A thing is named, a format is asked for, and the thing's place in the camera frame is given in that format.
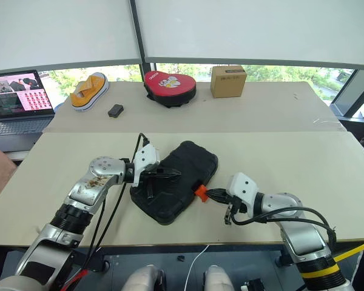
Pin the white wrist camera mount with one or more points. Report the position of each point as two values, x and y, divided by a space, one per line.
145 157
242 188

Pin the black device with white button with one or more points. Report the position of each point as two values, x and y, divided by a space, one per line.
253 285

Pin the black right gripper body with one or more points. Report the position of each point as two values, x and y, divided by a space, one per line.
235 207

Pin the small black box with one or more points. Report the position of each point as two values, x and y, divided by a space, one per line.
116 111

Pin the white roller blind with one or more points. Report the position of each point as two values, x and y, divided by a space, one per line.
60 30
261 27

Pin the black plastic tool case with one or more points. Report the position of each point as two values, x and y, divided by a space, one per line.
182 182

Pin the open grey laptop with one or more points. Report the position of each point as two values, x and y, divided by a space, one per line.
18 97

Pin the red boxing pad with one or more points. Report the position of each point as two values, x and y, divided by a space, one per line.
170 88

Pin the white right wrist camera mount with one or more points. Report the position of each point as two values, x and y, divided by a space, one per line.
242 188

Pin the brown cardboard box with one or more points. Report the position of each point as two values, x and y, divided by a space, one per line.
227 82

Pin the dark framed grey screen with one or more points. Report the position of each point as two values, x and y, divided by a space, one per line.
352 94

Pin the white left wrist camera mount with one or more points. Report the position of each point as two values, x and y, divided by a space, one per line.
145 157

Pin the dark window post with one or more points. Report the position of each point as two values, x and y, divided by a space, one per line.
139 30

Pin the small black floor piece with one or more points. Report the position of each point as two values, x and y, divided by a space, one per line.
180 258

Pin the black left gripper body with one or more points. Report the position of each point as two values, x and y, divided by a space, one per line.
151 175

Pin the yellow canvas sneaker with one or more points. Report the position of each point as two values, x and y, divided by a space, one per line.
89 91

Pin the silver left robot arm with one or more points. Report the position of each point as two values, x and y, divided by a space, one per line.
88 185

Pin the grey rounded robot foot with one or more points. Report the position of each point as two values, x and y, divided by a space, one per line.
217 280
142 279

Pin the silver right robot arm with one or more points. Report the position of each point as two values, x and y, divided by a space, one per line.
294 209

